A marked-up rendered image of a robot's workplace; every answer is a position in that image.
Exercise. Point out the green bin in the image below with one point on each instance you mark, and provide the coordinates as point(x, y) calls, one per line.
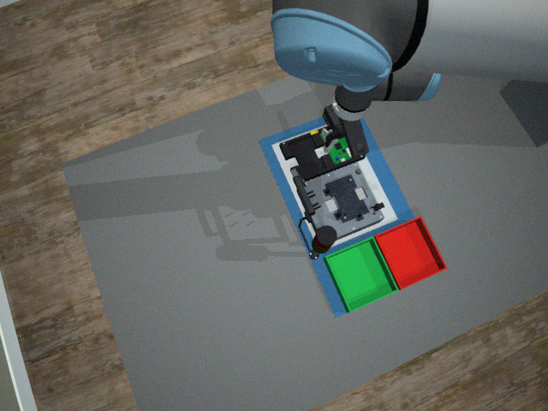
point(362, 274)

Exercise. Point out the green circuit board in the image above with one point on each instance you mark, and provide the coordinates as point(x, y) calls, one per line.
point(340, 151)

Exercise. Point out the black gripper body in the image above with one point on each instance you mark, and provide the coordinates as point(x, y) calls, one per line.
point(333, 121)

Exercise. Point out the red bin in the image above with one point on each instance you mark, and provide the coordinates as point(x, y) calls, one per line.
point(411, 252)

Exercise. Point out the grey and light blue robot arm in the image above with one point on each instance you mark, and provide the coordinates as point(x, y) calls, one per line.
point(357, 45)

